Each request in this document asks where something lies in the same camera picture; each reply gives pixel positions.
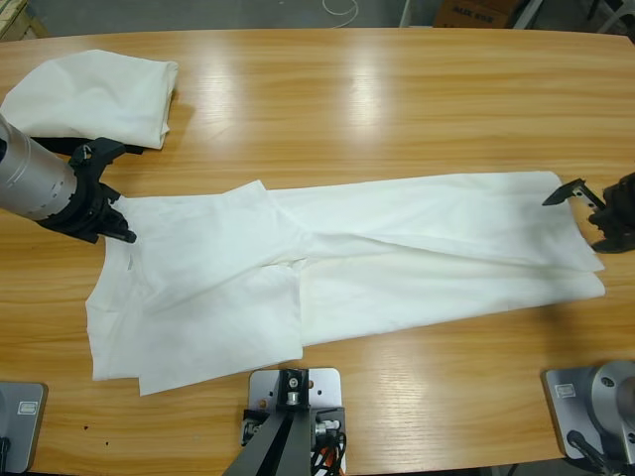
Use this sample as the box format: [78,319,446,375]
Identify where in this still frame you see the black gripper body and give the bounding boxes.
[39,176,138,245]
[564,172,635,247]

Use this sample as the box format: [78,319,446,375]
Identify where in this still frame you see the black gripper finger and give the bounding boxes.
[541,183,573,207]
[589,237,627,255]

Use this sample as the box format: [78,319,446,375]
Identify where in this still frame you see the black garment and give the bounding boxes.
[29,133,148,158]

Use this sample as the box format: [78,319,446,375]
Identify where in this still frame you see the white garment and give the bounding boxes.
[0,55,180,150]

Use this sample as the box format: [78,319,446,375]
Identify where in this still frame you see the white printed t-shirt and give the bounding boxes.
[83,171,607,397]

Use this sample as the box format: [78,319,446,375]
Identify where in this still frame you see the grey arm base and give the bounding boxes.
[539,360,635,461]
[0,380,50,475]

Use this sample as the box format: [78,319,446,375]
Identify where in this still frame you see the brown cardboard box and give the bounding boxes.
[435,0,511,30]

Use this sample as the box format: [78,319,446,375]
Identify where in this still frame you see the wooden crate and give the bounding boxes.
[0,0,47,44]

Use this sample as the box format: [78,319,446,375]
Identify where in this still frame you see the black clamp block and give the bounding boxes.
[308,405,347,450]
[241,406,272,445]

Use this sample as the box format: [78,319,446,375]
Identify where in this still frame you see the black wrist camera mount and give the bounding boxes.
[66,137,127,182]

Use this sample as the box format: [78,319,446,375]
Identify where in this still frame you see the white metal frame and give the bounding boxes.
[510,0,547,31]

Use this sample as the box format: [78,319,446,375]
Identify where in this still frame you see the white cable loop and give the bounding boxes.
[320,0,359,24]

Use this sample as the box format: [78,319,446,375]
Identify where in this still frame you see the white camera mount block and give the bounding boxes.
[247,367,344,476]

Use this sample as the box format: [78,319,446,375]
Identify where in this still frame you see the dark camera post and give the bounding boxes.
[220,366,318,476]

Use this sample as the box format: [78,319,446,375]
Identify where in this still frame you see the orange and black cables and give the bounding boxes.
[310,430,351,476]

